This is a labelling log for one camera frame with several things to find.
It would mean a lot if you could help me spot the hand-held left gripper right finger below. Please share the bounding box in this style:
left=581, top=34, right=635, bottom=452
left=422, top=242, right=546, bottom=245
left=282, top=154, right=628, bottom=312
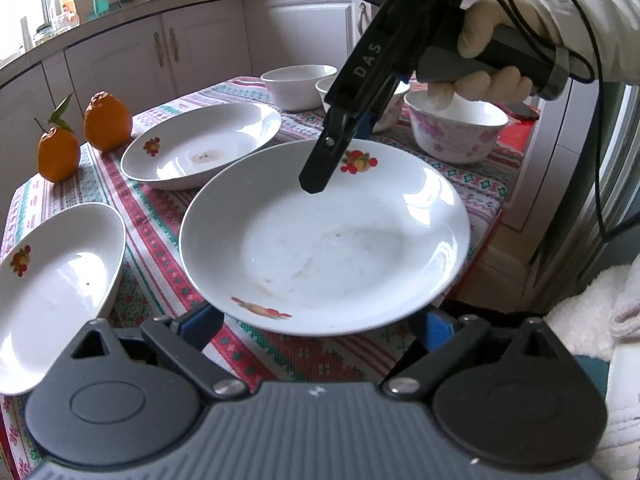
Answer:
left=381, top=308, right=583, bottom=401

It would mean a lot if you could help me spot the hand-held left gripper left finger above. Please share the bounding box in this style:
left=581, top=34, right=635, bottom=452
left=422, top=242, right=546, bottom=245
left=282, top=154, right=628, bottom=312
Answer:
left=52, top=303, right=249, bottom=402

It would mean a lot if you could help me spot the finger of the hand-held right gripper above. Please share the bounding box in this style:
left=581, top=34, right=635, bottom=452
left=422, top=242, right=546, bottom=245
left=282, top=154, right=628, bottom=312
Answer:
left=355, top=109, right=378, bottom=140
left=299, top=104, right=361, bottom=194

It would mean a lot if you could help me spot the white ceramic bowl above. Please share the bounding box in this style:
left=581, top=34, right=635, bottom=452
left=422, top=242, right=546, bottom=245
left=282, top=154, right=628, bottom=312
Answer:
left=315, top=77, right=411, bottom=134
left=260, top=64, right=338, bottom=111

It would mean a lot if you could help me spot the large white fruit-print plate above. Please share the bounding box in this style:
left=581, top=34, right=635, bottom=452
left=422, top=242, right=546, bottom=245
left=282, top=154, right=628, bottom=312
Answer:
left=179, top=138, right=471, bottom=337

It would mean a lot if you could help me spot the person's right forearm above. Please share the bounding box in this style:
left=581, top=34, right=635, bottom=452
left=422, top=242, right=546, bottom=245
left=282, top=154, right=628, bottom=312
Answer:
left=510, top=0, right=640, bottom=87

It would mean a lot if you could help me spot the person's right hand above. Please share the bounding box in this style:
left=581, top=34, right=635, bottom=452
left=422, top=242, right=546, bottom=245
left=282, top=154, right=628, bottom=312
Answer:
left=429, top=0, right=556, bottom=112

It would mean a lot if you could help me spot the pink floral bowl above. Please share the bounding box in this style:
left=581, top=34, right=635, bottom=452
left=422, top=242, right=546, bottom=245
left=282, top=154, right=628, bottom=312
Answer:
left=403, top=88, right=510, bottom=165

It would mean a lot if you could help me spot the patterned red green tablecloth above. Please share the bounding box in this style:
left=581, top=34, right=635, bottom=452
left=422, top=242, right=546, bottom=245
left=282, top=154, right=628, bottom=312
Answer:
left=0, top=75, right=527, bottom=480

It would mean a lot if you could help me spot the white panelled cabinet door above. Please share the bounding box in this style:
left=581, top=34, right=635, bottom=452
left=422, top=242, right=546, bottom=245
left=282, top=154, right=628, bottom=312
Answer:
left=242, top=0, right=372, bottom=79

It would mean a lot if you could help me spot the stained white fruit-print plate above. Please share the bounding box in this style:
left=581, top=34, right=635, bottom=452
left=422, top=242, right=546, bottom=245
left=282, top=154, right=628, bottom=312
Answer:
left=120, top=102, right=283, bottom=191

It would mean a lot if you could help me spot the red printed box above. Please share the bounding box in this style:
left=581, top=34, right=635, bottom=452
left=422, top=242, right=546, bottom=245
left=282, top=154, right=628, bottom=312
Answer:
left=499, top=102, right=544, bottom=167

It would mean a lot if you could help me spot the white fleece garment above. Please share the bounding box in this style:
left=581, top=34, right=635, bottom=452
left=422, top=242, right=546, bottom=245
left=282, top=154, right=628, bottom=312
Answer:
left=544, top=262, right=640, bottom=467

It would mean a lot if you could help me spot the bumpy orange without leaf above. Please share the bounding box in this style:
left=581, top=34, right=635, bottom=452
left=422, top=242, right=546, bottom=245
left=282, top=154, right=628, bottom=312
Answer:
left=83, top=90, right=134, bottom=154

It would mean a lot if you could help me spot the orange with green leaf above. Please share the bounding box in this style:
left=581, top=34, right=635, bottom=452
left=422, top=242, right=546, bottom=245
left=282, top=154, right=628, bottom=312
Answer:
left=33, top=92, right=81, bottom=184

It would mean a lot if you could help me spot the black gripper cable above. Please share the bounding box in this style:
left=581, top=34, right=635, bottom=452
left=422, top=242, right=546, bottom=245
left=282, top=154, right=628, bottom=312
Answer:
left=465, top=0, right=640, bottom=242

